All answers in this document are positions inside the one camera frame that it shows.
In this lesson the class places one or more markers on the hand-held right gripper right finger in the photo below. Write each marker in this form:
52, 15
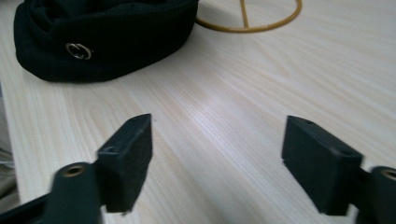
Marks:
320, 168

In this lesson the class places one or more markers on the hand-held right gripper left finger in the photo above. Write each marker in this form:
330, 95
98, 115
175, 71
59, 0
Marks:
124, 161

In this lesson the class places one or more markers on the black fabric hat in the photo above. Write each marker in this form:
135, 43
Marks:
102, 37

